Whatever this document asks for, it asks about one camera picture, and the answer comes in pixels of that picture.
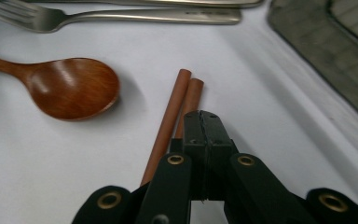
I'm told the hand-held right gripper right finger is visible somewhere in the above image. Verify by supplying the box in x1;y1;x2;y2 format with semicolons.
200;109;241;201

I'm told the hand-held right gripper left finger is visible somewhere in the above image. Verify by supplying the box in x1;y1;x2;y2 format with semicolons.
169;109;208;201

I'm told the brown wooden spoon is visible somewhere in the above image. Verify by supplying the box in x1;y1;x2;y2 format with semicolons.
0;52;121;122

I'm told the transparent grey plastic bin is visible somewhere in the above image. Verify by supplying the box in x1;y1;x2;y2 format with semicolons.
266;0;358;129

